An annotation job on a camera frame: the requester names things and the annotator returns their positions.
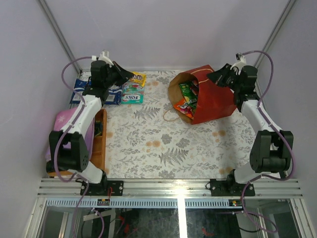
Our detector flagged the pink folded cloth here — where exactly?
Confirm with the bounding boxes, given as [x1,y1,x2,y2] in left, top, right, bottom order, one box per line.
[45,107,96,161]

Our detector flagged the white slotted cable duct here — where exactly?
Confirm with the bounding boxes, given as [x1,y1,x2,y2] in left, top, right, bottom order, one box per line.
[47,198,242,209]

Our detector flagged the green snack bag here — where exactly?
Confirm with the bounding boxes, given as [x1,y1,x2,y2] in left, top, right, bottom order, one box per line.
[178,81,199,104]

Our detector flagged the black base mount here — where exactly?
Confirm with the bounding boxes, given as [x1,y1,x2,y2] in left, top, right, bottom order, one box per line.
[80,180,124,197]
[205,179,245,197]

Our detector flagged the orange candy bag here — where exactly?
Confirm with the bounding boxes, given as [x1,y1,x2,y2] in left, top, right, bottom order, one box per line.
[173,98,197,119]

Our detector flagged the red paper bag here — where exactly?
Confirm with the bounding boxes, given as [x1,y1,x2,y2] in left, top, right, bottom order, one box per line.
[168,64,236,124]

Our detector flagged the floral table mat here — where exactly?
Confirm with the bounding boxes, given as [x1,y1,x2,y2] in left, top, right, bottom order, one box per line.
[105,71,256,179]

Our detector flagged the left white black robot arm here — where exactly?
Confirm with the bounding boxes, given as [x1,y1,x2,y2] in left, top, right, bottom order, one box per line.
[49,58,134,196]

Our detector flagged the wooden organizer tray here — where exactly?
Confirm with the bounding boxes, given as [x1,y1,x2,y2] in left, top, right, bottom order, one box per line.
[53,108,107,170]

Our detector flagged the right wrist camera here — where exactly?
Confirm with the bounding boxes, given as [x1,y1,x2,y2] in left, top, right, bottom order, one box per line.
[230,53,247,73]

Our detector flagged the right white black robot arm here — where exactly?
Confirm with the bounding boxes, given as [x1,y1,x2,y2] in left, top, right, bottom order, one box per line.
[206,64,294,197]

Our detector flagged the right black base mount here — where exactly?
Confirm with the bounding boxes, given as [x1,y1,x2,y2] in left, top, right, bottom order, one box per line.
[205,179,245,197]

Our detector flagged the green Fox's candy bag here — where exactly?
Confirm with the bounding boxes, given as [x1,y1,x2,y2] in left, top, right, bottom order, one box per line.
[121,82,145,104]

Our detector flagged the dark patterned cloth in tray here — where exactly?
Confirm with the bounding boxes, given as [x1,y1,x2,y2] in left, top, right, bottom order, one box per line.
[94,120,104,137]

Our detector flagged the yellow M&M's candy pack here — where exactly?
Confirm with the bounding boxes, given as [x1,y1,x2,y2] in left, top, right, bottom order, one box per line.
[129,71,147,87]

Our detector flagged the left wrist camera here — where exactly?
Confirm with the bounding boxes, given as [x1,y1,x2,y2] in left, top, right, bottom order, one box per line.
[91,50,114,67]

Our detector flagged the aluminium front rail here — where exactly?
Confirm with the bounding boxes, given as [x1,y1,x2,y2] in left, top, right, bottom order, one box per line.
[37,178,303,199]

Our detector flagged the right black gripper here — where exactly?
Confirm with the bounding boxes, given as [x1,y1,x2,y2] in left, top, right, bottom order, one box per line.
[206,64,242,93]

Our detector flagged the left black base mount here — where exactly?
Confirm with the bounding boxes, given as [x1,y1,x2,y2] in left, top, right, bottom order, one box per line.
[80,180,124,197]

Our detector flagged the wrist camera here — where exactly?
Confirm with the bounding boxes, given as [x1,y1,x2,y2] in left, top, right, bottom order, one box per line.
[91,50,114,67]
[230,53,247,73]

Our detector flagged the blue chips bag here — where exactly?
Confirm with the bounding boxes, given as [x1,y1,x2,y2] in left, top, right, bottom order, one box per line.
[70,78,123,105]

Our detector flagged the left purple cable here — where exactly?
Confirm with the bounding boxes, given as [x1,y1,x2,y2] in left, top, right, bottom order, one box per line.
[53,56,106,238]

